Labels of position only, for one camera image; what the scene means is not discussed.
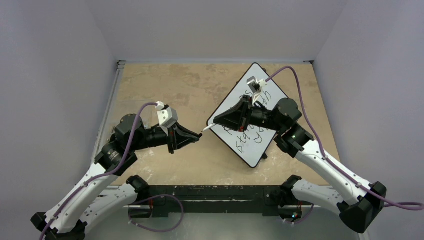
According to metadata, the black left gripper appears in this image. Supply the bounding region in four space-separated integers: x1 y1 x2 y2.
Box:
130 120 199 154

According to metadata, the black whiteboard marker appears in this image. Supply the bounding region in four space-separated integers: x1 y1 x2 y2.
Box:
202 123 216 132

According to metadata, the white whiteboard black frame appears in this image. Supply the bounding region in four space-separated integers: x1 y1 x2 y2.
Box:
206 63 287 168

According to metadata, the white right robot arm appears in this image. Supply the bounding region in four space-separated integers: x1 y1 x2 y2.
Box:
213 95 387 234

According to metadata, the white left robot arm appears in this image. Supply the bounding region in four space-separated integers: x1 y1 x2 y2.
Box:
31 110 202 240

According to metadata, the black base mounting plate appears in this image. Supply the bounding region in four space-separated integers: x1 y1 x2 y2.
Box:
116 185 314 220

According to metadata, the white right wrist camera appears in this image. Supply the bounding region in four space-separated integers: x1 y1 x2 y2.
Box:
247 76 268 105

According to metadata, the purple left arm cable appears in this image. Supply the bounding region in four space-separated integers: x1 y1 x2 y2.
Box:
39 102 160 240

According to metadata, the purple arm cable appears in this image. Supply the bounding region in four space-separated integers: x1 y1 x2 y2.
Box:
264 65 424 212
39 102 160 240

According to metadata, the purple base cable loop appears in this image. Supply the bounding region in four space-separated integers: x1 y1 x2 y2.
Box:
128 194 184 233

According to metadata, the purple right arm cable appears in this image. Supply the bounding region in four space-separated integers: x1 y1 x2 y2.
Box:
264 65 424 212

